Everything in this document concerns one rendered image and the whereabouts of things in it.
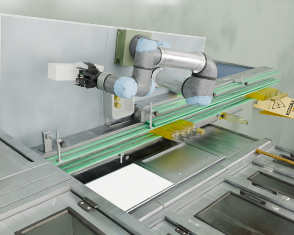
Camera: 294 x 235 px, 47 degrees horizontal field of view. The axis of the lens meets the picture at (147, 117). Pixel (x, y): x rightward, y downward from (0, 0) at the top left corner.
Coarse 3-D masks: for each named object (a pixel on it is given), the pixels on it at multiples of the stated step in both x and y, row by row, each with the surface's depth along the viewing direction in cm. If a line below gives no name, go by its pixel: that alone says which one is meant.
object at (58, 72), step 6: (54, 66) 136; (60, 66) 137; (66, 66) 139; (72, 66) 141; (102, 66) 152; (48, 72) 140; (54, 72) 137; (60, 72) 137; (66, 72) 139; (72, 72) 142; (78, 72) 144; (54, 78) 137; (60, 78) 138; (66, 78) 140; (72, 78) 142
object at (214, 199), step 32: (224, 128) 263; (128, 160) 213; (224, 160) 213; (256, 160) 214; (192, 192) 179; (224, 192) 183; (256, 192) 180; (288, 192) 184; (160, 224) 156; (192, 224) 154; (224, 224) 158; (256, 224) 158; (288, 224) 159
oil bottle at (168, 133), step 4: (156, 128) 216; (160, 128) 214; (164, 128) 213; (168, 128) 213; (152, 132) 220; (156, 132) 217; (160, 132) 215; (164, 132) 212; (168, 132) 209; (172, 132) 208; (176, 132) 208; (164, 136) 213; (168, 136) 210; (172, 136) 208
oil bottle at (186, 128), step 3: (171, 123) 223; (174, 123) 223; (177, 123) 223; (180, 123) 223; (177, 126) 219; (180, 126) 218; (183, 126) 218; (186, 126) 218; (186, 129) 215; (189, 129) 217; (186, 132) 216
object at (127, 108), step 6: (120, 102) 212; (126, 102) 213; (132, 102) 210; (114, 108) 209; (120, 108) 213; (126, 108) 214; (132, 108) 211; (114, 114) 206; (120, 114) 207; (126, 114) 208
